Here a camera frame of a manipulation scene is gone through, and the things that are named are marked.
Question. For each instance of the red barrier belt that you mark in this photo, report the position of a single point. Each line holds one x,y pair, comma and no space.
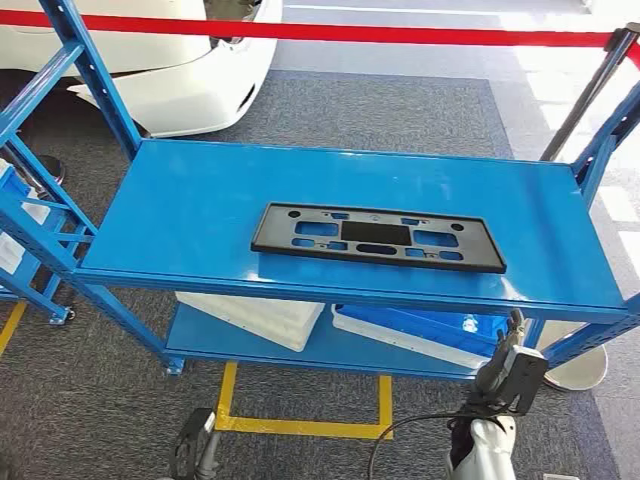
350,33

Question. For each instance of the large white plastic tray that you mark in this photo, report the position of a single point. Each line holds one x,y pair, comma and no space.
260,321

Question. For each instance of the white car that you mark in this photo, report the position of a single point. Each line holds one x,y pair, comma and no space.
150,86

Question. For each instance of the white plastic bin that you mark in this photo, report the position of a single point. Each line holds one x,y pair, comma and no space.
400,341

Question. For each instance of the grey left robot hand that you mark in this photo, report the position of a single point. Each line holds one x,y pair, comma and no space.
209,457

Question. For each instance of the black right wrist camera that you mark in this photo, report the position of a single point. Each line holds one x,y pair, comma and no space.
525,381

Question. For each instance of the blue metal shelf rack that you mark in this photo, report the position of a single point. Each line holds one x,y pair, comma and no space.
30,295
200,199

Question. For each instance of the dark stanchion post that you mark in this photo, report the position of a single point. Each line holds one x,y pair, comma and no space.
50,170

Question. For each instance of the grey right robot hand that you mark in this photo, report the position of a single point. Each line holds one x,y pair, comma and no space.
492,374

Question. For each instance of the black plastic license plate bracket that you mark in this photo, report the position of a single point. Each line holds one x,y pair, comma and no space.
375,233

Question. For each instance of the white plastic part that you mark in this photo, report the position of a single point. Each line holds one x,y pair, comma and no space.
38,210
10,255

